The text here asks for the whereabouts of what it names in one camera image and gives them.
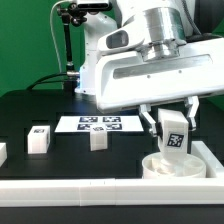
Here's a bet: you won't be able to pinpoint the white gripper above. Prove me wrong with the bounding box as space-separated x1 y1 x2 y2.
95 38 224 137

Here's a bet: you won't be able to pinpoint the white round stool seat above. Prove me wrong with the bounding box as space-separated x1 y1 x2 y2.
142 152 206 179

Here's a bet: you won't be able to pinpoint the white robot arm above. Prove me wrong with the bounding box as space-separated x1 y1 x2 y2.
77 0 224 136

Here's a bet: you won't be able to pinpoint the white sheet with tags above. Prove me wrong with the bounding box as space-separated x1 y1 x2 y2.
55 116 143 133

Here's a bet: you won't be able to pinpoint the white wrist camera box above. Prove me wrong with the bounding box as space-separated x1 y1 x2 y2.
97 23 145 58

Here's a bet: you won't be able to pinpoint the black cables at base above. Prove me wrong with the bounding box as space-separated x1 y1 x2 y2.
26 72 78 91

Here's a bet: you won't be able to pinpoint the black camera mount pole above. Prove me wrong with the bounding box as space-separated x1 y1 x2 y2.
57 3 87 94

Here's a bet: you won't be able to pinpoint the white cable on pole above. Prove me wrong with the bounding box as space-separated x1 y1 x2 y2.
49 0 78 74

